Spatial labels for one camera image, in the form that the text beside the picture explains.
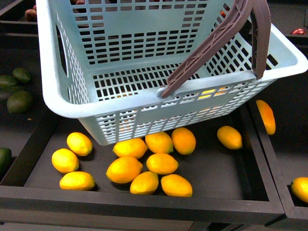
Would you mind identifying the brown kiwi fruit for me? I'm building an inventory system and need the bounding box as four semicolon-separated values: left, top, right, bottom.
25;9;37;22

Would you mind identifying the orange yellow mango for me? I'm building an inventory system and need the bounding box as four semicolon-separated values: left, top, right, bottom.
197;87;228;114
256;100;276;135

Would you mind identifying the black lemon tray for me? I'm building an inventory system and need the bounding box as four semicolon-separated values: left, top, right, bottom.
0;106;284;230

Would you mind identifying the red apple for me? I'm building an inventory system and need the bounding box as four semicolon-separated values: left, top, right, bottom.
290;28;306;36

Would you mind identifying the brown basket handle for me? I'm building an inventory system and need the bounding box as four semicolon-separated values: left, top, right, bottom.
161;0;271;98

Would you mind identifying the yellow lemon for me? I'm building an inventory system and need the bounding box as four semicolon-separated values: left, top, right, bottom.
130;171;159;195
113;138;148;159
59;171;96;191
161;174;193;197
145;131;173;154
217;126;243;150
106;156;143;184
66;132;93;156
171;128;196;155
51;148;79;174
146;153;179;175

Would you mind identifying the light blue plastic basket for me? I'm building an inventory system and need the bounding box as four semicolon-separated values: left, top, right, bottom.
36;0;308;145

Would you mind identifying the green avocado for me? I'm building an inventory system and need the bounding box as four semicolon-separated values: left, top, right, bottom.
0;147;12;175
13;67;32;84
0;75;18;88
7;90;34;113

